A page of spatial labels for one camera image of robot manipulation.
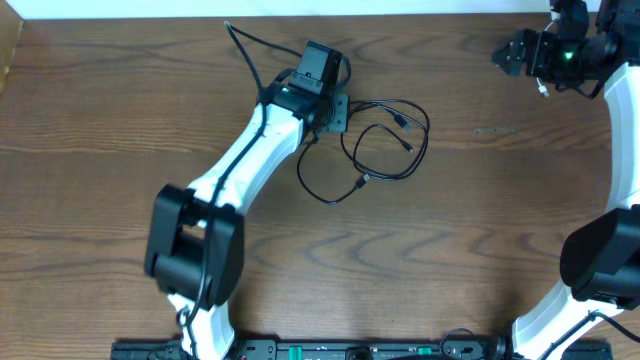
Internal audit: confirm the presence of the white usb cable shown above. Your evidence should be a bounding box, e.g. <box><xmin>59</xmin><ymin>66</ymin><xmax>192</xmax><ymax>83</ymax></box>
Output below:
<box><xmin>535</xmin><ymin>19</ymin><xmax>557</xmax><ymax>99</ymax></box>

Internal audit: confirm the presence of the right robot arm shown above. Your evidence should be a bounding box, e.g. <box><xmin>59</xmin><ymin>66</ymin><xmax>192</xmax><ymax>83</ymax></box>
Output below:
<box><xmin>491</xmin><ymin>0</ymin><xmax>639</xmax><ymax>359</ymax></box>

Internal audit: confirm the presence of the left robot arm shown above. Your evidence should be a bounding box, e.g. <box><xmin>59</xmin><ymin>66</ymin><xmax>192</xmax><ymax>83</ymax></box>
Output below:
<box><xmin>144</xmin><ymin>41</ymin><xmax>351</xmax><ymax>359</ymax></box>

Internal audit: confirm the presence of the cardboard box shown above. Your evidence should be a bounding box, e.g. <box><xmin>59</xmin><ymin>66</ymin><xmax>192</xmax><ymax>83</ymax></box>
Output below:
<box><xmin>0</xmin><ymin>0</ymin><xmax>24</xmax><ymax>91</ymax></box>

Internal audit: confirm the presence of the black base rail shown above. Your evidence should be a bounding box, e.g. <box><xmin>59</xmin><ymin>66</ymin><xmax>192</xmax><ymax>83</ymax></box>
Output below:
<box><xmin>110</xmin><ymin>338</ymin><xmax>614</xmax><ymax>360</ymax></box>

